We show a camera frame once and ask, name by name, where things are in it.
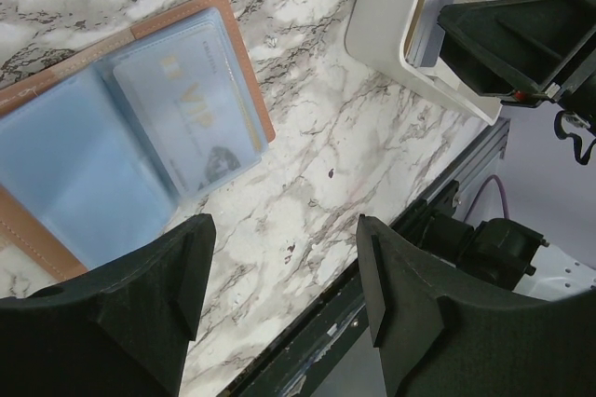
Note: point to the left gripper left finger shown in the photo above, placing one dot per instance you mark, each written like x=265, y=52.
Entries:
x=121, y=329

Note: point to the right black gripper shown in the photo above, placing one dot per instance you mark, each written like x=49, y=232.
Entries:
x=543, y=50

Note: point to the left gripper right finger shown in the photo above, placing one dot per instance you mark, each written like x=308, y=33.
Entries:
x=442, y=332

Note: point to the silver grey credit card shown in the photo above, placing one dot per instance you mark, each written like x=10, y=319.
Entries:
x=425, y=37

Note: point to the tan leather card holder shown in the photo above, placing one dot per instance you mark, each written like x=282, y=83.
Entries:
x=81, y=184

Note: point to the grey VIP card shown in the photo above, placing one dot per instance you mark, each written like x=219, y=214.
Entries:
x=184, y=92

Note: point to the white rectangular tray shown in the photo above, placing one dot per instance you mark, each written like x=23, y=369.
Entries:
x=376, y=36

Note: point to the aluminium rail frame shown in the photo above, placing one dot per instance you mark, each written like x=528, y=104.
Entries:
x=453, y=191

